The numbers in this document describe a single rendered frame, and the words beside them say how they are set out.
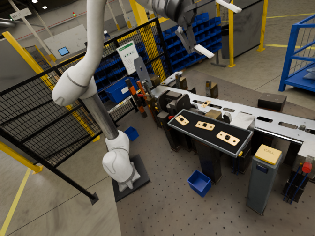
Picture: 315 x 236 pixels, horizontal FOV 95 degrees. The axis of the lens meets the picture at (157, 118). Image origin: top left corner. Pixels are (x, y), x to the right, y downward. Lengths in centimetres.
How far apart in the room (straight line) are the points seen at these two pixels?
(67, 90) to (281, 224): 119
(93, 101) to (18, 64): 194
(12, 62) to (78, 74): 213
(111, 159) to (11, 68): 217
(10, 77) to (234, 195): 292
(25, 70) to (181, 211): 262
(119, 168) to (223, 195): 67
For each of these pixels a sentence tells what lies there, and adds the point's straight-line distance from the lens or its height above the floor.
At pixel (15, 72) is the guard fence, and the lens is 287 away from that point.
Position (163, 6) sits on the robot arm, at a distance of 61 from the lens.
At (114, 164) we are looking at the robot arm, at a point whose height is 96.
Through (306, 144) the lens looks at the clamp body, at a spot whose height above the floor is 106.
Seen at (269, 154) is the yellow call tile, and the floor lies 116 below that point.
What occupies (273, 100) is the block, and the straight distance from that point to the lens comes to 109.
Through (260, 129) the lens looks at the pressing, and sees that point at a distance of 94.
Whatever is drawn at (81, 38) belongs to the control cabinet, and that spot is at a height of 160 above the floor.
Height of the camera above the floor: 167
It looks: 36 degrees down
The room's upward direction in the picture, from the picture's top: 23 degrees counter-clockwise
